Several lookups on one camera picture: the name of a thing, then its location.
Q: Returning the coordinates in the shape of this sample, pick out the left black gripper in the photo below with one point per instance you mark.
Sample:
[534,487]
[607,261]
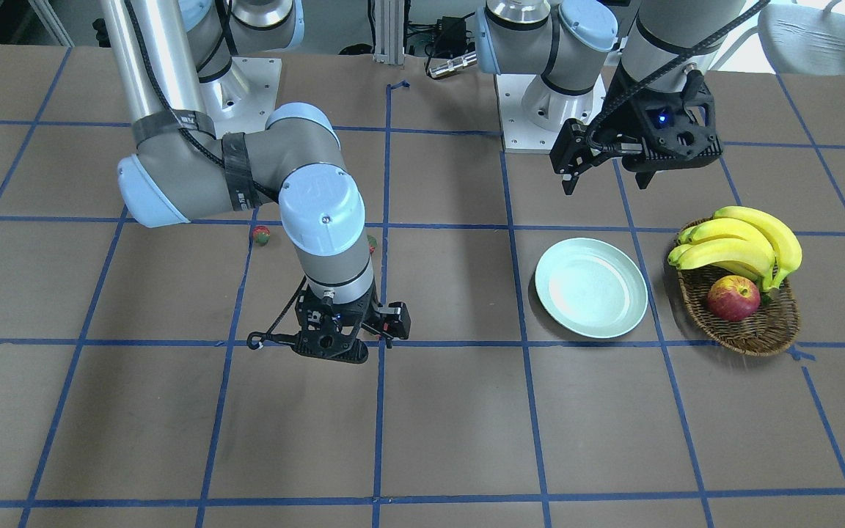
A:
[628,114]

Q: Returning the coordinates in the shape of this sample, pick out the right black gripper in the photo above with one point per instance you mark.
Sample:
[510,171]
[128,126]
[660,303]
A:
[396,321]

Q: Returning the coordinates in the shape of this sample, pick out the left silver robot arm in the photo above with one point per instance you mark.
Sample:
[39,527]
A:
[567,44]

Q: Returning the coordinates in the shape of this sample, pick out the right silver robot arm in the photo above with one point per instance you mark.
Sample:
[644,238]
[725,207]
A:
[203,148]

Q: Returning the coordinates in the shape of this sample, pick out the light green plate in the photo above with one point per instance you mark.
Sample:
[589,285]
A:
[591,288]

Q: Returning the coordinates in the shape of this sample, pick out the yellow banana bunch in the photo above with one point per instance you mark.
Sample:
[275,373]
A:
[745,241]

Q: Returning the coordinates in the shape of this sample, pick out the red apple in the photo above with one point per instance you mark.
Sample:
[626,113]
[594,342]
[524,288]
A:
[733,298]

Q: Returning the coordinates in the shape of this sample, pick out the brown wicker basket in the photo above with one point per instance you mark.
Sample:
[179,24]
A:
[769,331]

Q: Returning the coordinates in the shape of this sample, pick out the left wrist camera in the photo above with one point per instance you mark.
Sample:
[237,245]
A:
[571,155]

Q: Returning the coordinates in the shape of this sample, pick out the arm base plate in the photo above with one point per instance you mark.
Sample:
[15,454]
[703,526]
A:
[241,100]
[531,113]

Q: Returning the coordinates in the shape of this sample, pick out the aluminium frame post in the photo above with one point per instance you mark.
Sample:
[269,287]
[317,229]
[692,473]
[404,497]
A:
[388,31]

